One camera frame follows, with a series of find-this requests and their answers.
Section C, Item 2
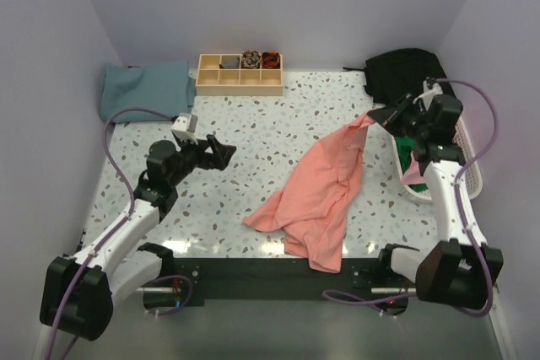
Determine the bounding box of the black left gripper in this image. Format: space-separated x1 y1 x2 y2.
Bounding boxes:
168 134 235 187

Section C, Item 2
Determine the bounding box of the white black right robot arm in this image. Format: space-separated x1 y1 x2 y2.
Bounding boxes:
369 94 504 317

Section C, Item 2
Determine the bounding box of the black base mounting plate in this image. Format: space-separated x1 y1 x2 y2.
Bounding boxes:
141 258 414 315

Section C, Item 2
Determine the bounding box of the wooden compartment tray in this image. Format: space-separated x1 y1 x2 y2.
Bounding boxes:
196 52 284 96

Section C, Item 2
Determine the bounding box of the green t shirt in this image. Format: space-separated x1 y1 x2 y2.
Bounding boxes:
395 137 428 192

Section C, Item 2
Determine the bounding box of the white plastic laundry basket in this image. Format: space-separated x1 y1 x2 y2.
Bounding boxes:
395 117 483 203

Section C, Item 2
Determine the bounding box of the salmon pink t shirt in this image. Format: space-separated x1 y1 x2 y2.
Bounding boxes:
243 114 375 273

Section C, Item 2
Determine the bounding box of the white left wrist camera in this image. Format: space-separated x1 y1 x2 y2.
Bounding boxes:
171 113 198 144

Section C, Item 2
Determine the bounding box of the grey rolled sock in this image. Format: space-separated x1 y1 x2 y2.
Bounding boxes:
219 55 240 69

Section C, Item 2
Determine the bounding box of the orange black rolled sock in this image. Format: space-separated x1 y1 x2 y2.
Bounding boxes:
261 51 281 69

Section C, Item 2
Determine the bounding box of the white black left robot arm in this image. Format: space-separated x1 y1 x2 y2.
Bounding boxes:
40 134 236 341

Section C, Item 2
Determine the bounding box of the folded teal t shirt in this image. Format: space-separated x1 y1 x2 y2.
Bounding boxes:
99 60 196 123

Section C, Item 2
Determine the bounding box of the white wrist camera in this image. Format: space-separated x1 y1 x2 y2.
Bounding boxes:
171 113 198 144
413 78 443 108

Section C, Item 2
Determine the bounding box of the light pink t shirt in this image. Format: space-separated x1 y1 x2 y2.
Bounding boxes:
401 159 425 185

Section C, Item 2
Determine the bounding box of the black folded garment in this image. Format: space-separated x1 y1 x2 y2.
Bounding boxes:
344 48 447 105

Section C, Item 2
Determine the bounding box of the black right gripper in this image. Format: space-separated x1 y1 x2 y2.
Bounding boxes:
367 93 429 142

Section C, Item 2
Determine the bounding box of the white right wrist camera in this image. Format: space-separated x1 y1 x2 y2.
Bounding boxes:
413 78 443 108

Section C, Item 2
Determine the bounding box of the brown patterned rolled sock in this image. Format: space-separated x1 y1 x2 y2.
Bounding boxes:
240 51 261 69

